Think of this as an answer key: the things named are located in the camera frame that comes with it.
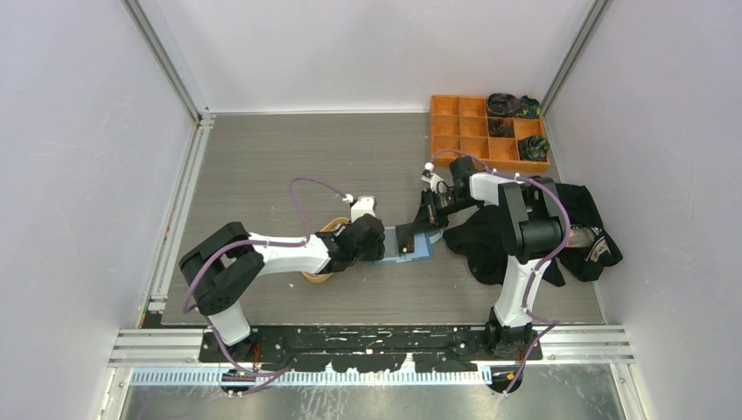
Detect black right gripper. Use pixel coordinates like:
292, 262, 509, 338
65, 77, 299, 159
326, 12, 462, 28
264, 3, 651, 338
409, 188, 481, 236

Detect blue leather card holder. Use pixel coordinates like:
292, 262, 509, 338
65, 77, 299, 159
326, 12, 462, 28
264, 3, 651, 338
374, 227, 443, 265

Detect orange oval plastic tray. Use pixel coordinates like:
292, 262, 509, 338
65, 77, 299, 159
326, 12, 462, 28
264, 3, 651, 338
302, 216, 350, 284

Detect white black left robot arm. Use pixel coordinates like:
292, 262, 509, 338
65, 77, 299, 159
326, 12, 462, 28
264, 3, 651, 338
178, 214, 385, 361

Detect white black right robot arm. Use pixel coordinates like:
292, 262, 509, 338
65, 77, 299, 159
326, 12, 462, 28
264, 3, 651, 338
395, 156, 570, 360

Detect black t-shirt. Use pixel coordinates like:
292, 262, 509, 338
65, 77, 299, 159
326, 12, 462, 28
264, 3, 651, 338
443, 183, 623, 285

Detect orange compartment organizer box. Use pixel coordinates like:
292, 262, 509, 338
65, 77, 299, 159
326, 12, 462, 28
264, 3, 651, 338
430, 94, 550, 173

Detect black sock in compartment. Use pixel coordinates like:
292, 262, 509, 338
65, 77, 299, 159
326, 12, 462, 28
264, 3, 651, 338
487, 117, 515, 138

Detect green black rolled sock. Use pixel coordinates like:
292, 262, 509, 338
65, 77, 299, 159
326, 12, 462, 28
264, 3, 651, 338
517, 135, 550, 162

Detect dark rolled sock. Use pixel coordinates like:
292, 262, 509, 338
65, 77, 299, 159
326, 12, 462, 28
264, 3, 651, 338
486, 93, 522, 117

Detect green patterned rolled sock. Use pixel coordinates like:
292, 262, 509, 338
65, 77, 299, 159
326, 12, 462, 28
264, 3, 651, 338
517, 95, 542, 119

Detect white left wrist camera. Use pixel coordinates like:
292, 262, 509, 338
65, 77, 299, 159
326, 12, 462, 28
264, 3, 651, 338
342, 194, 376, 222

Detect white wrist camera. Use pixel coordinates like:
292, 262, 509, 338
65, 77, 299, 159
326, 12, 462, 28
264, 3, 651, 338
342, 194, 376, 222
421, 162, 448, 193

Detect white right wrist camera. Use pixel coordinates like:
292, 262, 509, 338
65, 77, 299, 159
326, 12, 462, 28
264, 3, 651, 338
421, 162, 448, 193

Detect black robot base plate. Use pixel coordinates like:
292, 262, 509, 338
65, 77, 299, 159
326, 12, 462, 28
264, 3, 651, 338
228, 325, 543, 373

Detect aluminium frame rail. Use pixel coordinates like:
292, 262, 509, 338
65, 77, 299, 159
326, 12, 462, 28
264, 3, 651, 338
108, 325, 635, 394

